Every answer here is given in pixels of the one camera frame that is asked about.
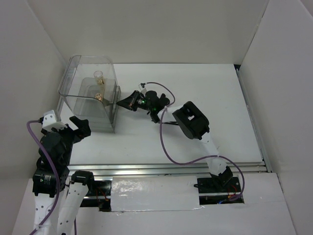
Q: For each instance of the white foil cover plate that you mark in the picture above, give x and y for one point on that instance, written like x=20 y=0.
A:
x=161 y=193

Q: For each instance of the clear acrylic organizer box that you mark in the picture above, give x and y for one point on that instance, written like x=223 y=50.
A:
x=78 y=89

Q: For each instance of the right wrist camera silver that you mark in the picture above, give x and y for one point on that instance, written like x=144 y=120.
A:
x=142 y=85

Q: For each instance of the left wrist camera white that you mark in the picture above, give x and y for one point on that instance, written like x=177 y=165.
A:
x=52 y=122

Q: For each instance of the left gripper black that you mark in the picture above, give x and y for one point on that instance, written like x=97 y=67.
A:
x=83 y=126

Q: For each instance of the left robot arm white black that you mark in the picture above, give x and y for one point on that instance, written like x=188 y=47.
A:
x=56 y=202

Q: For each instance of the aluminium front rail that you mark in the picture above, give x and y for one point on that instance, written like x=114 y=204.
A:
x=102 y=172

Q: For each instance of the small beige bottle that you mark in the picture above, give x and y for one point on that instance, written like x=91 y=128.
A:
x=100 y=97

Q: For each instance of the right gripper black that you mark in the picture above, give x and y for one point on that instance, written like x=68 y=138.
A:
x=131 y=102

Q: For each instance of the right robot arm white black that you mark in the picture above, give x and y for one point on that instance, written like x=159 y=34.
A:
x=193 y=123

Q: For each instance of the thin black eyeliner pencil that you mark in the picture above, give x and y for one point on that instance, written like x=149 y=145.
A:
x=170 y=123

